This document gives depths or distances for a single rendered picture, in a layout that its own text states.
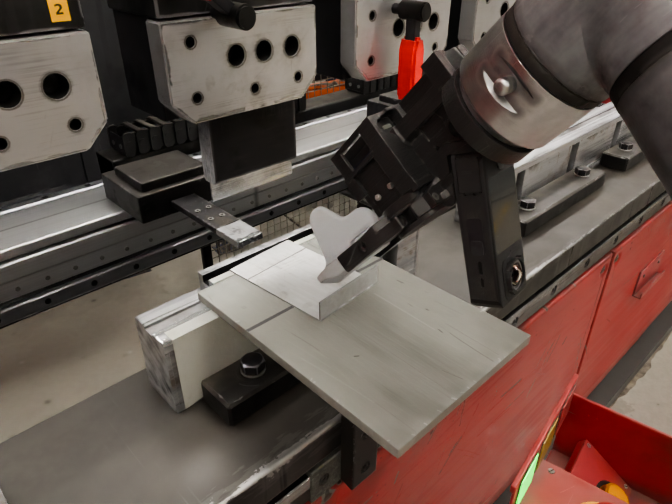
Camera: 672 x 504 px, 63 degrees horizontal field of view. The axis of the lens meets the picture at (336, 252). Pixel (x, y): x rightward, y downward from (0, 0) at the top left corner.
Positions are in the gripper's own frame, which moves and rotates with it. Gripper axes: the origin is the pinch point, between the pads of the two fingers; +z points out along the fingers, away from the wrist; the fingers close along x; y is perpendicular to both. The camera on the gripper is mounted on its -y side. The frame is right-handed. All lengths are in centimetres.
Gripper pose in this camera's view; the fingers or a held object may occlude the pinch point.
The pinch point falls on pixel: (355, 266)
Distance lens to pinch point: 49.5
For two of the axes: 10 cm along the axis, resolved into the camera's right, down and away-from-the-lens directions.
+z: -4.9, 4.4, 7.5
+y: -5.7, -8.1, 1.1
